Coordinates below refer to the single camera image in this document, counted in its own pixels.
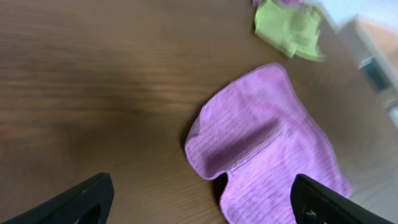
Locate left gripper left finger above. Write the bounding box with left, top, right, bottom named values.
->
left=4, top=172, right=114, bottom=224

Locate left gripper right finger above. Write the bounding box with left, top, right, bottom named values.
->
left=290, top=174, right=393, bottom=224

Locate crumpled green cloth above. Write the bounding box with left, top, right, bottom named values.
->
left=254, top=1, right=325, bottom=62

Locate purple microfiber cloth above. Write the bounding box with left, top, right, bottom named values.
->
left=185, top=63, right=352, bottom=223

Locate crumpled purple cloth at back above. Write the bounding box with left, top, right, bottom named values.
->
left=251, top=0, right=306, bottom=7

